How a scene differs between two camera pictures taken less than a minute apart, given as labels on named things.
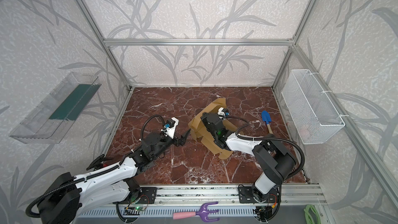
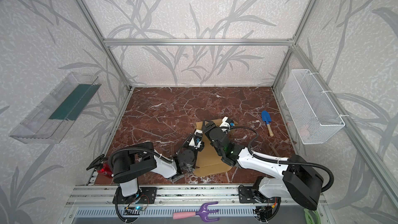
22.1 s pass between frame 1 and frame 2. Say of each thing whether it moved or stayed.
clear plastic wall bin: stayed
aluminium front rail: stayed
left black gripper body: moved
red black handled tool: stayed
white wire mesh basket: stayed
